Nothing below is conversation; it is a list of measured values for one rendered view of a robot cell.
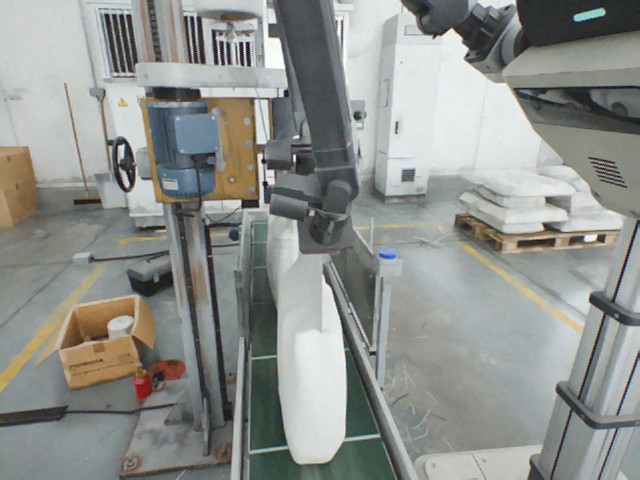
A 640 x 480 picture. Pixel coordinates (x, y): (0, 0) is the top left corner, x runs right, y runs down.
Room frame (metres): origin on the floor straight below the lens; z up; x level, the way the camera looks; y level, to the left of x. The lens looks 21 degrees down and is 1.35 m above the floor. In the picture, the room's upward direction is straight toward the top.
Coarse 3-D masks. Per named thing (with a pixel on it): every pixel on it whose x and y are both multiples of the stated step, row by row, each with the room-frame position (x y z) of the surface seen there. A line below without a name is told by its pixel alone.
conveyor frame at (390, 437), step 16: (336, 288) 1.73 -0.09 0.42; (336, 304) 1.67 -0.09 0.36; (352, 336) 1.34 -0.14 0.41; (240, 352) 1.22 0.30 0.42; (352, 352) 1.33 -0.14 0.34; (240, 368) 1.13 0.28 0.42; (368, 368) 1.13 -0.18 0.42; (240, 384) 1.05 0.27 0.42; (368, 384) 1.10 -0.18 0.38; (240, 400) 0.98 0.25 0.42; (368, 400) 1.09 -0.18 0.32; (384, 400) 0.98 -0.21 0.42; (240, 416) 0.91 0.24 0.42; (384, 416) 0.92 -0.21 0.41; (240, 432) 0.85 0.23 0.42; (384, 432) 0.91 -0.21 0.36; (240, 448) 0.82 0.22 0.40; (384, 448) 0.84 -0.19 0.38; (400, 448) 0.80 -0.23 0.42; (240, 464) 0.78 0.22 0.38; (400, 464) 0.78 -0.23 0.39
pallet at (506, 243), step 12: (456, 216) 3.94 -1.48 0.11; (468, 216) 3.84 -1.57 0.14; (480, 228) 3.50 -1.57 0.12; (492, 228) 3.51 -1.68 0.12; (504, 240) 3.16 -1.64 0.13; (516, 240) 3.18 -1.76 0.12; (552, 240) 3.29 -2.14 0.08; (564, 240) 3.28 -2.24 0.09; (600, 240) 3.40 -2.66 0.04; (612, 240) 3.37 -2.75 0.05; (504, 252) 3.17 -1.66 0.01; (516, 252) 3.19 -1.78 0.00
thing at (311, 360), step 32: (320, 256) 0.70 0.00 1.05; (288, 288) 0.97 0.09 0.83; (320, 288) 0.70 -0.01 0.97; (288, 320) 0.83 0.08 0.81; (320, 320) 0.70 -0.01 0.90; (288, 352) 0.80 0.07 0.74; (320, 352) 0.77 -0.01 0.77; (288, 384) 0.78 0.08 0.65; (320, 384) 0.76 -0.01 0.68; (288, 416) 0.78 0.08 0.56; (320, 416) 0.75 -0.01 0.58; (320, 448) 0.75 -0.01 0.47
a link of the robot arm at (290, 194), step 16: (288, 176) 0.59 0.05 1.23; (304, 176) 0.59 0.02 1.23; (272, 192) 0.57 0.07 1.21; (288, 192) 0.56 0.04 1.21; (304, 192) 0.55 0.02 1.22; (336, 192) 0.51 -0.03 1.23; (272, 208) 0.57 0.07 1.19; (288, 208) 0.57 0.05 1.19; (304, 208) 0.56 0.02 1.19; (336, 208) 0.53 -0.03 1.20
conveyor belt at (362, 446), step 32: (256, 224) 2.87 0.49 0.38; (256, 256) 2.23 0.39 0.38; (256, 288) 1.81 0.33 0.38; (256, 320) 1.50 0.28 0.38; (256, 352) 1.27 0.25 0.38; (256, 384) 1.09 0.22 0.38; (352, 384) 1.09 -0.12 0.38; (256, 416) 0.95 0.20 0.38; (352, 416) 0.95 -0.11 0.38; (256, 448) 0.83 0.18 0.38; (288, 448) 0.83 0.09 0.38; (352, 448) 0.83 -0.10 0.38
